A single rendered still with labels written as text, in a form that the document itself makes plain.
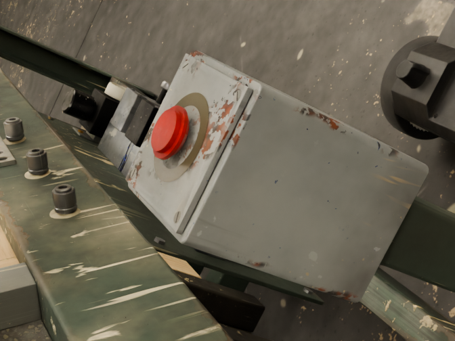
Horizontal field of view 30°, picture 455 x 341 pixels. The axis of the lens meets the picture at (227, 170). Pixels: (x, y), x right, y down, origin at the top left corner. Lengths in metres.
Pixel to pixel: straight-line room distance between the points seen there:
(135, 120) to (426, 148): 0.84
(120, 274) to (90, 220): 0.13
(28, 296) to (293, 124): 0.36
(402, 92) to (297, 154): 1.00
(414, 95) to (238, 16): 1.17
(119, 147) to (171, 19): 1.89
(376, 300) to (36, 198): 0.71
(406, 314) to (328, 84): 0.83
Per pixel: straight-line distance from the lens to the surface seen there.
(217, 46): 2.67
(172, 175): 0.60
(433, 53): 1.58
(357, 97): 2.02
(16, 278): 0.85
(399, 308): 1.46
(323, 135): 0.59
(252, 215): 0.58
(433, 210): 0.71
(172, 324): 0.72
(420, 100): 1.54
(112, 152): 1.18
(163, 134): 0.60
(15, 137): 1.18
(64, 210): 0.93
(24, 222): 0.94
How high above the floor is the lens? 1.21
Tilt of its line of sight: 31 degrees down
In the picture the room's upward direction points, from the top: 68 degrees counter-clockwise
